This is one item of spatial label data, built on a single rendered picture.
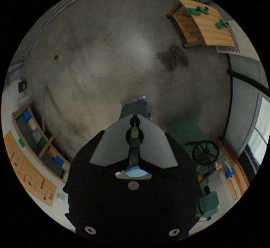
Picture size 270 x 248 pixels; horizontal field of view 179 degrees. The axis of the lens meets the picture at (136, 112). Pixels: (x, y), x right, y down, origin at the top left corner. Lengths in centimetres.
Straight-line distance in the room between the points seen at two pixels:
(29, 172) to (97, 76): 281
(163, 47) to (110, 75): 74
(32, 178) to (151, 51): 352
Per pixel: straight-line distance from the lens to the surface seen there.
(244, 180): 257
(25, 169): 291
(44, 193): 312
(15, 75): 310
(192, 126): 142
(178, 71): 131
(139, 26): 131
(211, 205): 110
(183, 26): 128
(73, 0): 224
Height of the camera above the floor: 119
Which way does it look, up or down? 62 degrees down
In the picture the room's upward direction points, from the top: 179 degrees clockwise
